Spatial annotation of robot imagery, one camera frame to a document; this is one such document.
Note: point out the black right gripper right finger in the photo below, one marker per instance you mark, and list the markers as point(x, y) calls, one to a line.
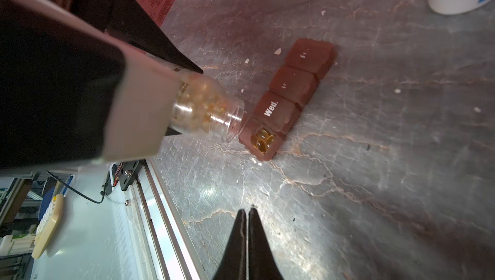
point(261, 263)

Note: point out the red weekly pill organizer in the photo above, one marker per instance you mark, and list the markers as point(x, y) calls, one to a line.
point(293, 85)

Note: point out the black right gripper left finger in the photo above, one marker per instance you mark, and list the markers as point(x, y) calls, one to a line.
point(233, 263)

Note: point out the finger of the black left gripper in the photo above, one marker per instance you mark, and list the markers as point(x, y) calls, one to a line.
point(127, 21)

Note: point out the beige calculator outside cell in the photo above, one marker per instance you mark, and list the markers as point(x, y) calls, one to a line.
point(48, 225)

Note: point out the clear pill bottle gold lid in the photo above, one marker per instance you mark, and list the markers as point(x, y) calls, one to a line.
point(204, 109)

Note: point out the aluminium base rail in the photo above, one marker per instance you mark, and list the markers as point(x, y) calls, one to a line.
point(168, 242)

